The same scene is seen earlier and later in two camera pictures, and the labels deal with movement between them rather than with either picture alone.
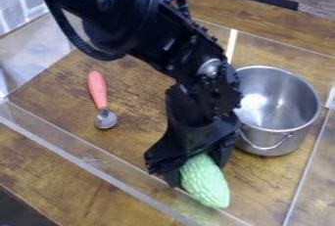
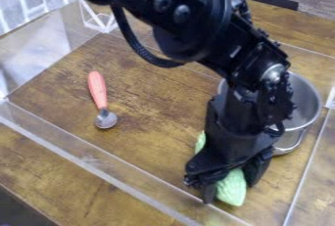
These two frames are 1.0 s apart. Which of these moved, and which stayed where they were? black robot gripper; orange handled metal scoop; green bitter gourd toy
Moved: black robot gripper; green bitter gourd toy
Stayed: orange handled metal scoop
